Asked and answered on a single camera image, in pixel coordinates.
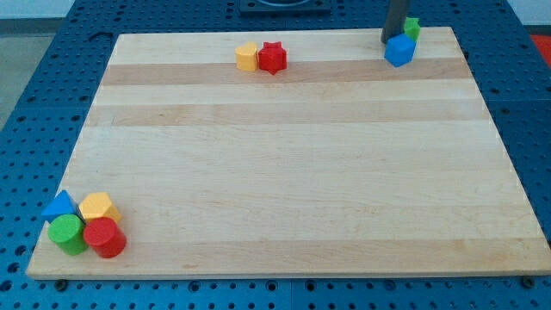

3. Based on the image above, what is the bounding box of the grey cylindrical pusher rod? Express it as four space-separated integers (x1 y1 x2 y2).
381 0 411 44

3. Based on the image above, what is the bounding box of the light wooden board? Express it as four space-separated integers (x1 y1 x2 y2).
27 27 550 280

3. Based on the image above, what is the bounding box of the red cylinder block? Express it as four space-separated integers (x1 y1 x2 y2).
83 217 127 258

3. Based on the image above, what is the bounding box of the blue triangle block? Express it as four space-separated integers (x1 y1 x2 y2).
40 190 80 223

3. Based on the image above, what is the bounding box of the yellow hexagon block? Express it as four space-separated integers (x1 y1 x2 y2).
78 192 122 224

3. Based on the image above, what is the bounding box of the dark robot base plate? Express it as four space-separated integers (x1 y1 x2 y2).
236 0 331 16

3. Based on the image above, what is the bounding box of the blue cube block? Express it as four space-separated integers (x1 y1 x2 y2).
384 34 417 67

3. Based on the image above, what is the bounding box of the green cylinder block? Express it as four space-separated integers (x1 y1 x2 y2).
47 214 89 256

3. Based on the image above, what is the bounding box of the red star block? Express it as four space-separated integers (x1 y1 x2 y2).
258 41 288 75

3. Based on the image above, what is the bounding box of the yellow heart block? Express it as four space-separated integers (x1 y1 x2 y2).
234 41 258 71

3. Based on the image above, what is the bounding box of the green star block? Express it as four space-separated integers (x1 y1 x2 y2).
404 17 421 42

